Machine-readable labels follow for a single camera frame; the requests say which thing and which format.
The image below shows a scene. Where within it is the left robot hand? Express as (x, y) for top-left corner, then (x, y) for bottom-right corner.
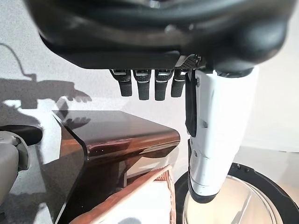
(23, 0), (292, 203)

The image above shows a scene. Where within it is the round glass washing machine door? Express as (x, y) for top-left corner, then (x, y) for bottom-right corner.
(174, 162), (299, 224)

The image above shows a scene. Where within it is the amber acrylic stool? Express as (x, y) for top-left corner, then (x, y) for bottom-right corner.
(43, 110), (181, 224)

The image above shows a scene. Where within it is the black left robot foot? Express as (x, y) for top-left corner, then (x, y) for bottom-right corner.
(0, 125), (44, 147)

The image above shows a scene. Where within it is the woven wicker basket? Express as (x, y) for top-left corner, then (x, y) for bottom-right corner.
(70, 164), (177, 224)

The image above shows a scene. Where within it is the silver left robot leg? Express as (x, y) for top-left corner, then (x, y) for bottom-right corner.
(0, 130), (31, 203)

